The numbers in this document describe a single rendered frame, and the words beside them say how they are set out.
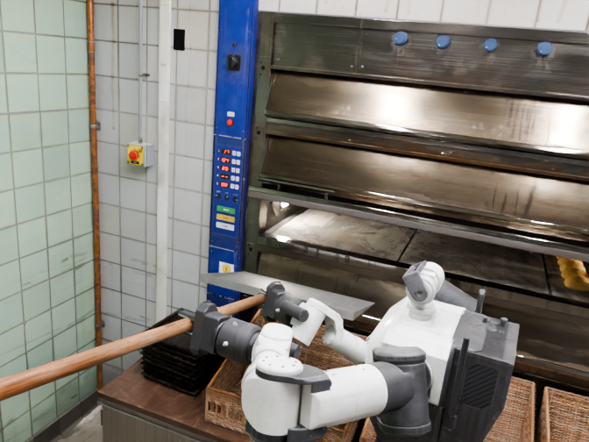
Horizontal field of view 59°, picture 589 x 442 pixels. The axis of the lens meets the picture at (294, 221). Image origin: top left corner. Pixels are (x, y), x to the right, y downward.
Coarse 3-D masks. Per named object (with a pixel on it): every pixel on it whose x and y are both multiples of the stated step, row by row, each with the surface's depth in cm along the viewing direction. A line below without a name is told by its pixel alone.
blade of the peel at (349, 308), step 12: (204, 276) 178; (216, 276) 190; (228, 276) 195; (240, 276) 199; (252, 276) 204; (264, 276) 208; (228, 288) 175; (240, 288) 174; (252, 288) 172; (288, 288) 194; (300, 288) 198; (312, 288) 202; (324, 300) 183; (336, 300) 186; (348, 300) 190; (360, 300) 195; (348, 312) 161; (360, 312) 171
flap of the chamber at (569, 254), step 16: (256, 192) 208; (320, 208) 199; (336, 208) 197; (400, 224) 189; (416, 224) 187; (480, 240) 180; (496, 240) 178; (512, 240) 176; (560, 256) 171; (576, 256) 170
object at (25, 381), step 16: (240, 304) 144; (256, 304) 154; (192, 320) 120; (144, 336) 103; (160, 336) 108; (96, 352) 91; (112, 352) 94; (128, 352) 98; (32, 368) 79; (48, 368) 80; (64, 368) 83; (80, 368) 86; (0, 384) 72; (16, 384) 74; (32, 384) 77; (0, 400) 72
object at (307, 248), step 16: (272, 240) 227; (288, 240) 227; (320, 256) 220; (336, 256) 218; (352, 256) 215; (368, 256) 217; (384, 272) 211; (400, 272) 209; (464, 288) 201; (480, 288) 199; (496, 288) 197; (512, 288) 198; (528, 304) 194; (544, 304) 191; (560, 304) 189; (576, 304) 188
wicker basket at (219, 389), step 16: (256, 320) 231; (320, 336) 225; (304, 352) 227; (336, 352) 223; (224, 368) 208; (240, 368) 224; (320, 368) 225; (208, 384) 198; (224, 384) 210; (240, 384) 222; (208, 400) 197; (224, 400) 194; (240, 400) 192; (208, 416) 199; (224, 416) 196; (240, 416) 203; (240, 432) 195; (336, 432) 180; (352, 432) 196
